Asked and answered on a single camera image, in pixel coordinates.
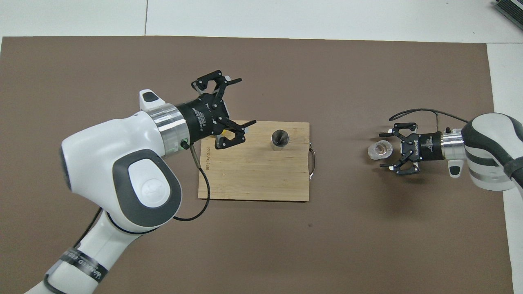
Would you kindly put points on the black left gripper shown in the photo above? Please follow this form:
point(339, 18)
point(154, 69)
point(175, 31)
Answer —
point(200, 118)

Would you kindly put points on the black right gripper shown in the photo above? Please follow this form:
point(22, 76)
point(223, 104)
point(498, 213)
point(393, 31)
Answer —
point(425, 146)

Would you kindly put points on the small clear glass cup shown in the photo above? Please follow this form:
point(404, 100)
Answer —
point(380, 150)

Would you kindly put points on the steel double jigger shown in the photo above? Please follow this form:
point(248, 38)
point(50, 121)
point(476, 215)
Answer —
point(280, 139)

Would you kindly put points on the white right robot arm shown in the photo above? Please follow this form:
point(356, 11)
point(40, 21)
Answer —
point(490, 151)

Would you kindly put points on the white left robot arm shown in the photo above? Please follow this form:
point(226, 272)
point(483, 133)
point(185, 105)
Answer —
point(122, 175)

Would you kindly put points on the bamboo cutting board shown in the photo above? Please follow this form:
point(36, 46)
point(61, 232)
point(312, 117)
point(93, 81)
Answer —
point(253, 175)

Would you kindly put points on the brown table mat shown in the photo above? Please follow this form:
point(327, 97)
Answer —
point(286, 245)

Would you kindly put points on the grey ribbed device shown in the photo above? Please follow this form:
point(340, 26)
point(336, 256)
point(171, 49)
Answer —
point(510, 10)

